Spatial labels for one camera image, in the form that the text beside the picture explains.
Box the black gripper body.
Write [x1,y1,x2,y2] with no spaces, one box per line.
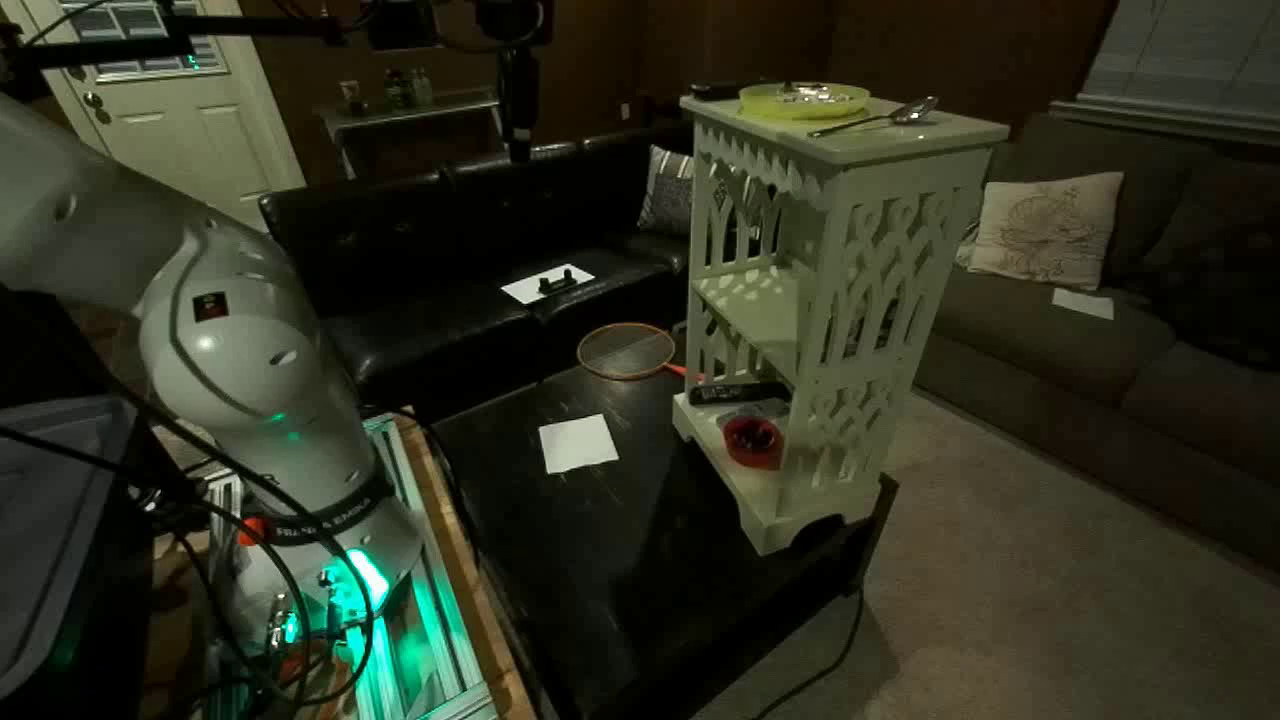
[472,0,550,55]

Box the yellow green plate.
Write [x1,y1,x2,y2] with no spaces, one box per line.
[737,82,875,126]

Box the dark console table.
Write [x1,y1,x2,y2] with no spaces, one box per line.
[319,94,511,186]

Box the white grey pillow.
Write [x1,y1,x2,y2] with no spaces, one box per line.
[631,140,697,237]

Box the white paper with dark items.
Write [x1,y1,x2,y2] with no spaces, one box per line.
[498,259,600,308]

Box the black leather sofa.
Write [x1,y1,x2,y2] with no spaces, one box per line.
[254,126,697,424]

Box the white panel door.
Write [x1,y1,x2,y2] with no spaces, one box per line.
[37,0,312,231]

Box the square white paper napkin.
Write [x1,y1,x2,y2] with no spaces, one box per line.
[536,414,624,480]

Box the black remote control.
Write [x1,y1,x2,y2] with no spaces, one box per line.
[684,381,791,408]

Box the white lattice shelf stand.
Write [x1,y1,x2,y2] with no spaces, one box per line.
[673,94,1012,558]

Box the metal spoon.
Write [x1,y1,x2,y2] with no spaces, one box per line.
[810,94,943,140]

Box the red bowl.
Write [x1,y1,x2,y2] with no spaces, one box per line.
[714,408,787,473]

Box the black coffee table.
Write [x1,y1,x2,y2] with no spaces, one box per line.
[433,357,901,720]

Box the beige patterned pillow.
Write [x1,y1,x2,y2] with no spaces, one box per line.
[960,169,1127,296]

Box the small white paper sheet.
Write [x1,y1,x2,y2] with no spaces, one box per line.
[1047,283,1119,323]

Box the grey fabric sofa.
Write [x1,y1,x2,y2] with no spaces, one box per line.
[913,111,1280,572]

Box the white window blind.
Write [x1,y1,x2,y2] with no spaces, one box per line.
[1053,0,1280,146]

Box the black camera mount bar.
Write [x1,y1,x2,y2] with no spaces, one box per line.
[0,0,351,85]

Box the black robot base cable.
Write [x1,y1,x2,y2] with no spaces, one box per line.
[124,397,390,714]

